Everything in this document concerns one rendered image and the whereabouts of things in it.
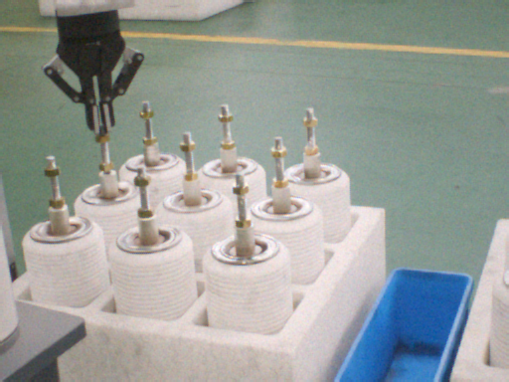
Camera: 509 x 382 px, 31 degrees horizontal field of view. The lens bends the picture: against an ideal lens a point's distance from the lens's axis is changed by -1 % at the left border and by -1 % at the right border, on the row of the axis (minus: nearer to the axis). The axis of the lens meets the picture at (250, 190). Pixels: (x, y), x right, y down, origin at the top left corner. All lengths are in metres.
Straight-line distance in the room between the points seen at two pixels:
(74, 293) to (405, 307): 0.45
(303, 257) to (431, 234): 0.58
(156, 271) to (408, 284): 0.38
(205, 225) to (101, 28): 0.26
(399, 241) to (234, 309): 0.67
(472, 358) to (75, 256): 0.46
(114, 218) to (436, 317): 0.45
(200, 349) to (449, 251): 0.68
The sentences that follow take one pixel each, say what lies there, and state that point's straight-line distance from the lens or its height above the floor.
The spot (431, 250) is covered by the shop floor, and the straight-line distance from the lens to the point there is 1.58.
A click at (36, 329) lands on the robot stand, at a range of 0.80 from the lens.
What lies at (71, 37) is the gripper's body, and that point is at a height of 0.46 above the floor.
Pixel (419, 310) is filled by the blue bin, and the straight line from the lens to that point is 1.27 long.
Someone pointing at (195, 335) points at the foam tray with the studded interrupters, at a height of 0.18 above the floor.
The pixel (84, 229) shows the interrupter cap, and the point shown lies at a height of 0.25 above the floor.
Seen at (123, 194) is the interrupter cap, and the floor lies 0.25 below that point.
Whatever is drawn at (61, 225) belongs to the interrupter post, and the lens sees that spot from 1.10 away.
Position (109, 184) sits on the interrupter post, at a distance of 1.19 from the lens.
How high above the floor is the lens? 0.67
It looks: 21 degrees down
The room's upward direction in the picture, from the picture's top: 4 degrees counter-clockwise
